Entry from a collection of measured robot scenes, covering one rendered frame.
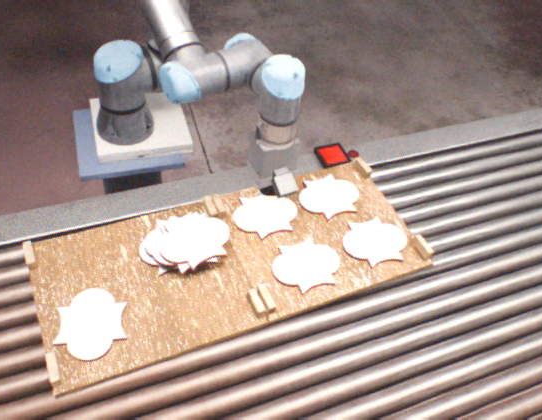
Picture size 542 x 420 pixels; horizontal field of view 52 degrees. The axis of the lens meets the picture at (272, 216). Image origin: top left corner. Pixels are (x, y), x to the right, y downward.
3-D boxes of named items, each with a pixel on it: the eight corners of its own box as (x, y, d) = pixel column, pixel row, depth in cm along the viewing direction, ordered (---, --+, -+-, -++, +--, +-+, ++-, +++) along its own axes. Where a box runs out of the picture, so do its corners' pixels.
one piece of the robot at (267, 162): (274, 155, 101) (266, 214, 113) (317, 144, 104) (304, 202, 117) (247, 116, 108) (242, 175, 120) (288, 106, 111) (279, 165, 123)
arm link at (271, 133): (305, 122, 105) (266, 131, 102) (302, 140, 109) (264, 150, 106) (287, 99, 109) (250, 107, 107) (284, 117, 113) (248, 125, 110)
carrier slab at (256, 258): (208, 203, 131) (208, 198, 130) (355, 164, 145) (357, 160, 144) (268, 324, 111) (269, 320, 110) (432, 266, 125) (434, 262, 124)
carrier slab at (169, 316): (25, 250, 117) (23, 246, 116) (208, 203, 131) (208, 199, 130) (55, 399, 97) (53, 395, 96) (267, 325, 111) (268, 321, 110)
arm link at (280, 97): (289, 46, 102) (316, 71, 97) (282, 95, 110) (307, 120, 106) (252, 56, 98) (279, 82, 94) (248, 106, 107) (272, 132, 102)
